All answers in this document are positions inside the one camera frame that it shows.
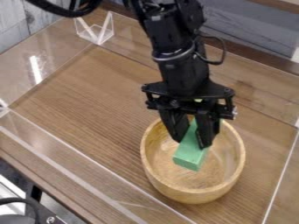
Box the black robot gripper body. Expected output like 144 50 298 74
141 53 235 120

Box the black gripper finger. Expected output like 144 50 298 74
159 110 189 143
195 112 220 150

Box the green rectangular block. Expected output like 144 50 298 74
172 119 208 172

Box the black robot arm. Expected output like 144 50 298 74
123 0 235 149

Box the light wooden bowl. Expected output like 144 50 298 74
140 119 247 204

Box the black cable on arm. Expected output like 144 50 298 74
193 32 228 67

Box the black metal table bracket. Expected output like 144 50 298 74
25 185 67 224

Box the black cable under table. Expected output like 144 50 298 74
0 197 43 224

